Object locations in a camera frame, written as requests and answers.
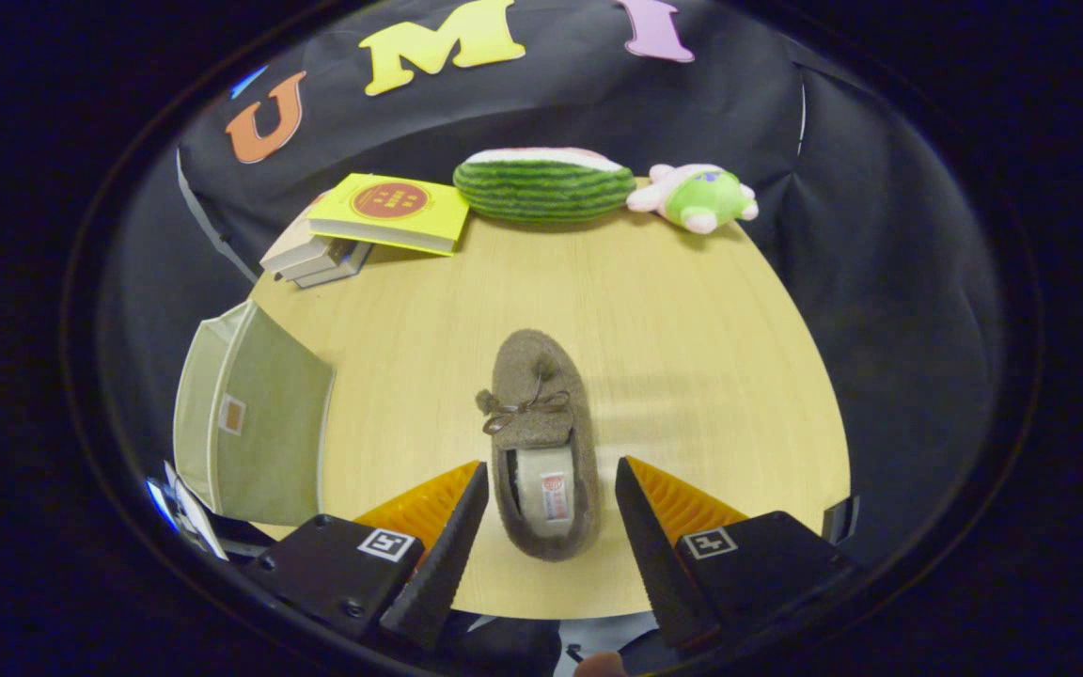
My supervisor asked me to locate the watermelon slice plush toy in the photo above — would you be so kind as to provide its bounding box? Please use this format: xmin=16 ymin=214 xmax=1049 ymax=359
xmin=453 ymin=148 xmax=637 ymax=225

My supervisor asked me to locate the white book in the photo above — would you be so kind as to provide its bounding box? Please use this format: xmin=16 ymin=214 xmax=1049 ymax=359
xmin=278 ymin=239 xmax=359 ymax=281

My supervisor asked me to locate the cream cover book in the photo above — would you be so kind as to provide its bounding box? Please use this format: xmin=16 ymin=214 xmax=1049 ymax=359
xmin=259 ymin=193 xmax=340 ymax=274

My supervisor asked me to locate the grey book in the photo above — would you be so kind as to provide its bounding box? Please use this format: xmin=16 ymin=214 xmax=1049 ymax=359
xmin=295 ymin=243 xmax=373 ymax=289

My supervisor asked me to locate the yellow book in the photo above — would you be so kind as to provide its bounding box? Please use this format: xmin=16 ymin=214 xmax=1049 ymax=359
xmin=307 ymin=173 xmax=470 ymax=257

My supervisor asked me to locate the brown shoe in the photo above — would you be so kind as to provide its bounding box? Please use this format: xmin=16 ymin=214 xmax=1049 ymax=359
xmin=476 ymin=328 xmax=602 ymax=562

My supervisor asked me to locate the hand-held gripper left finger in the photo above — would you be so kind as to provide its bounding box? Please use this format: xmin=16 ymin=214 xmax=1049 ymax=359
xmin=243 ymin=460 xmax=491 ymax=652

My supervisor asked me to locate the pale green fabric storage box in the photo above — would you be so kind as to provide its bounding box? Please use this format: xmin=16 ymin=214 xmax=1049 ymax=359
xmin=173 ymin=301 xmax=337 ymax=527

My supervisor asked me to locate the pink and green plush toy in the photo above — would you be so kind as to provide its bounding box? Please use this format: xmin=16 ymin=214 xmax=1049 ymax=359
xmin=626 ymin=164 xmax=760 ymax=235

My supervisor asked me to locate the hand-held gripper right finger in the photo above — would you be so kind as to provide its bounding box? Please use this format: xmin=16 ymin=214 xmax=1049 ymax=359
xmin=614 ymin=456 xmax=860 ymax=656

